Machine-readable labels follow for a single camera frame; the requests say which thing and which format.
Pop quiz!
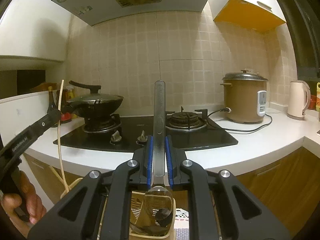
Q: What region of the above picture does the clear plastic spoon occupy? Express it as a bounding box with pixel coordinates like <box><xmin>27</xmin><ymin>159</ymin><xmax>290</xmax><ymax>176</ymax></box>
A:
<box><xmin>130</xmin><ymin>80</ymin><xmax>174</xmax><ymax>235</ymax></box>

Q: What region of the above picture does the wooden chopstick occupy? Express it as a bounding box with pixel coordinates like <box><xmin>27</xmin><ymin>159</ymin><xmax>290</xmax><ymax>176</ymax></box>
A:
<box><xmin>57</xmin><ymin>79</ymin><xmax>65</xmax><ymax>178</ymax></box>
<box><xmin>49</xmin><ymin>166</ymin><xmax>82</xmax><ymax>199</ymax></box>

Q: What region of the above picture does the person's left hand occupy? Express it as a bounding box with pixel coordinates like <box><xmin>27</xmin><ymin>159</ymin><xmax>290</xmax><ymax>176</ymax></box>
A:
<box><xmin>1</xmin><ymin>171</ymin><xmax>47</xmax><ymax>238</ymax></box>

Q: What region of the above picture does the tan plastic utensil basket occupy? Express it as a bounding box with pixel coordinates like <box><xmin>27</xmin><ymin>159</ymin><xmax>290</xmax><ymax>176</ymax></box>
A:
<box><xmin>129</xmin><ymin>191</ymin><xmax>176</xmax><ymax>239</ymax></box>

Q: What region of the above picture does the black plastic spoon right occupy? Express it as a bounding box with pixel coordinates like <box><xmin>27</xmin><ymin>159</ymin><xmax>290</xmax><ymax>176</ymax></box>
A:
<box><xmin>141</xmin><ymin>208</ymin><xmax>173</xmax><ymax>236</ymax></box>

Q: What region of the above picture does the black gas stove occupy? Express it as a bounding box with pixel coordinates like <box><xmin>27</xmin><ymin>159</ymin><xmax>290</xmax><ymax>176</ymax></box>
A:
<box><xmin>61</xmin><ymin>109</ymin><xmax>238</xmax><ymax>152</ymax></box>

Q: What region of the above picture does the striped woven table mat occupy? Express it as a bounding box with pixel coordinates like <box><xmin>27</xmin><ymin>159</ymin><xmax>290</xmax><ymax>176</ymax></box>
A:
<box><xmin>174</xmin><ymin>208</ymin><xmax>189</xmax><ymax>240</ymax></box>

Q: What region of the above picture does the dark soy sauce bottle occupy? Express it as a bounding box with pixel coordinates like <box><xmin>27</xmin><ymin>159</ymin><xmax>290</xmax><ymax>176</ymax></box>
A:
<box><xmin>47</xmin><ymin>86</ymin><xmax>57</xmax><ymax>114</ymax></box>

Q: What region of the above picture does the red label sauce bottle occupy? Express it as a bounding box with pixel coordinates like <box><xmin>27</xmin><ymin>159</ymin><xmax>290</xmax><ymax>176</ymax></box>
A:
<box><xmin>61</xmin><ymin>89</ymin><xmax>74</xmax><ymax>124</ymax></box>

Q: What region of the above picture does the black wok with lid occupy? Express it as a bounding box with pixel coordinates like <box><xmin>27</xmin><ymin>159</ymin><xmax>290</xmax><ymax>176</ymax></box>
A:
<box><xmin>67</xmin><ymin>80</ymin><xmax>124</xmax><ymax>119</ymax></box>

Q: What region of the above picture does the brown rice cooker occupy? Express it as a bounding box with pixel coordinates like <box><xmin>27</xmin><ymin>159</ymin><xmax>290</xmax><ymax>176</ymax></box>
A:
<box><xmin>221</xmin><ymin>70</ymin><xmax>268</xmax><ymax>124</ymax></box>

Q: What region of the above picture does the white electric kettle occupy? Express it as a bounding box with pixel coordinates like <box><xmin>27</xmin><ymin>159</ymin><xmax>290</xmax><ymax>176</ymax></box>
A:
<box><xmin>287</xmin><ymin>80</ymin><xmax>311</xmax><ymax>120</ymax></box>

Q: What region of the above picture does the yellow oil bottle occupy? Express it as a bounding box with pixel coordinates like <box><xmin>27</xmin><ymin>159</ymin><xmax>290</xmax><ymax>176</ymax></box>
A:
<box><xmin>316</xmin><ymin>82</ymin><xmax>320</xmax><ymax>112</ymax></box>

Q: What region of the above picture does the dark window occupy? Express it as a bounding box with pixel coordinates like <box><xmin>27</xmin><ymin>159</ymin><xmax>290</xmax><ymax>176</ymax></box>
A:
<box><xmin>277</xmin><ymin>0</ymin><xmax>319</xmax><ymax>81</ymax></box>

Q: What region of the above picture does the black power cable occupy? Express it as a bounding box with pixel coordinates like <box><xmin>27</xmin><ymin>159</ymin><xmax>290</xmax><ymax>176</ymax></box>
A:
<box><xmin>207</xmin><ymin>107</ymin><xmax>273</xmax><ymax>133</ymax></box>

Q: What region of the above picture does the white wall cabinet left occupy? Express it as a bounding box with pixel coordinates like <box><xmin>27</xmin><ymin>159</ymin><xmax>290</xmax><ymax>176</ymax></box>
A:
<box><xmin>1</xmin><ymin>0</ymin><xmax>71</xmax><ymax>62</ymax></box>

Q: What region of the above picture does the orange white wall cabinet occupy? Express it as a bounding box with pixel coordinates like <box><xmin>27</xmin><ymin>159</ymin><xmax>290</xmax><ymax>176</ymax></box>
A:
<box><xmin>208</xmin><ymin>0</ymin><xmax>286</xmax><ymax>33</ymax></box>

